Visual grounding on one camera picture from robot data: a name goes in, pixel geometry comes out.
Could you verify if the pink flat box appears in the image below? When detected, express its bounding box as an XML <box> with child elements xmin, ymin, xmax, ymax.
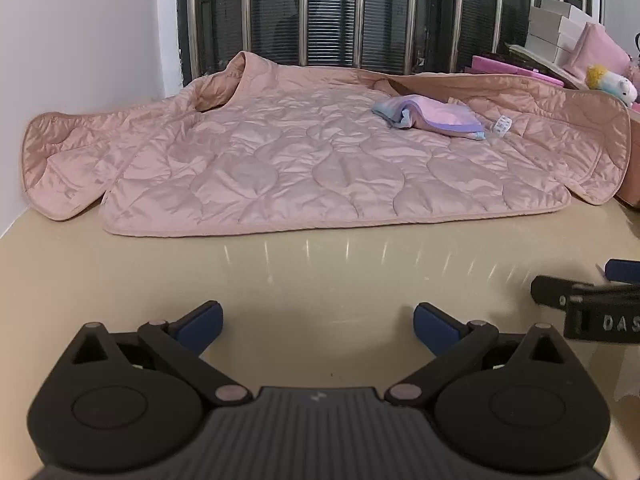
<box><xmin>471</xmin><ymin>54</ymin><xmax>567</xmax><ymax>87</ymax></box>

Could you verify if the white flat board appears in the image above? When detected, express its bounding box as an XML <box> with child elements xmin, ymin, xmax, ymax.
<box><xmin>504</xmin><ymin>42</ymin><xmax>592</xmax><ymax>90</ymax></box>

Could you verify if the steel window railing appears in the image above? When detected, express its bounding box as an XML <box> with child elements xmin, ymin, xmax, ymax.
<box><xmin>186</xmin><ymin>0</ymin><xmax>602</xmax><ymax>75</ymax></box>

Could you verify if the black framed window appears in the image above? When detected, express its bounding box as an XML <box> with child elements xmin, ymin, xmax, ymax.
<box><xmin>175</xmin><ymin>0</ymin><xmax>607</xmax><ymax>89</ymax></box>

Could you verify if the pink quilted jacket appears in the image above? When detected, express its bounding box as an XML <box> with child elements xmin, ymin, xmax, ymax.
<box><xmin>20</xmin><ymin>50</ymin><xmax>632</xmax><ymax>237</ymax></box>

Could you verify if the pastel purple cloth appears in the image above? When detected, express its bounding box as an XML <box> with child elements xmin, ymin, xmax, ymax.
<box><xmin>371</xmin><ymin>94</ymin><xmax>487</xmax><ymax>141</ymax></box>

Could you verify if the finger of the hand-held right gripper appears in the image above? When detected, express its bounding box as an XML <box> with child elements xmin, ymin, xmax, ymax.
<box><xmin>530</xmin><ymin>274</ymin><xmax>598</xmax><ymax>310</ymax></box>
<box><xmin>604</xmin><ymin>258</ymin><xmax>640</xmax><ymax>285</ymax></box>

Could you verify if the white and yellow plush toy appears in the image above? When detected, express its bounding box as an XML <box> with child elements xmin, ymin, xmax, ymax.
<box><xmin>585</xmin><ymin>63</ymin><xmax>639</xmax><ymax>107</ymax></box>

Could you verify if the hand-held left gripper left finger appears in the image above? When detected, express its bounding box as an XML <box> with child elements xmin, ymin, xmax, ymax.
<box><xmin>65</xmin><ymin>301</ymin><xmax>253</xmax><ymax>407</ymax></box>

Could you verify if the pink storage box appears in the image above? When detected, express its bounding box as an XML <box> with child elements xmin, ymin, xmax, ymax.
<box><xmin>614</xmin><ymin>102</ymin><xmax>640</xmax><ymax>212</ymax></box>

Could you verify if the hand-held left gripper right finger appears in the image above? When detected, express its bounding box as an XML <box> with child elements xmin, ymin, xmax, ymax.
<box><xmin>387</xmin><ymin>302</ymin><xmax>577</xmax><ymax>407</ymax></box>

